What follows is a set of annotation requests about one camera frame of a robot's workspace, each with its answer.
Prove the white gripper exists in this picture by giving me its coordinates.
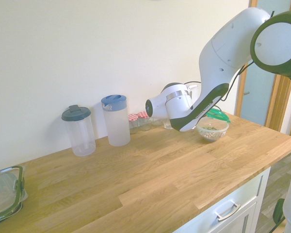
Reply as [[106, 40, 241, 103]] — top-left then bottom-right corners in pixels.
[[187, 83, 199, 98]]

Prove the dark green strap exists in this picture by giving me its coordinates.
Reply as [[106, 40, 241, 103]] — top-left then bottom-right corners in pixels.
[[273, 198, 286, 226]]

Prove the silver drawer handle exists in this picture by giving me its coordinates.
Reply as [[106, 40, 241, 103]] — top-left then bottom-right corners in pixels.
[[213, 202, 242, 222]]

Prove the clear pitcher dark grey lid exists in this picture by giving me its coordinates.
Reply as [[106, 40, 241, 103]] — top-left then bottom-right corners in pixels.
[[61, 104, 97, 157]]

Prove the clear bowl with nuts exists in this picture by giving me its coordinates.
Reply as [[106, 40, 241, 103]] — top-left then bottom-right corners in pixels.
[[196, 116, 229, 142]]

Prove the black cable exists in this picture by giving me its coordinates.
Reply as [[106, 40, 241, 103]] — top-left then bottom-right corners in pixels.
[[185, 11, 291, 103]]

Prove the clear pitcher blue lid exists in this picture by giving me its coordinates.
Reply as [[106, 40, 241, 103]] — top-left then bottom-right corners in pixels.
[[101, 93, 131, 147]]

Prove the wooden door with frosted glass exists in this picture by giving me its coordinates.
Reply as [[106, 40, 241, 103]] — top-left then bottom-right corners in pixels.
[[235, 0, 291, 140]]

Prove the white drawer cabinet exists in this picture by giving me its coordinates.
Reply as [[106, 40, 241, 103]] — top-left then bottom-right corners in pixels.
[[174, 167, 272, 233]]

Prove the green round container lid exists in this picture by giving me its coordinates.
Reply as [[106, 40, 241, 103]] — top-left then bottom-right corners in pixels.
[[205, 108, 232, 125]]

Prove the rectangular container green-rimmed lid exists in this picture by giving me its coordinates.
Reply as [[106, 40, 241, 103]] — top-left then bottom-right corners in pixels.
[[0, 165, 29, 225]]

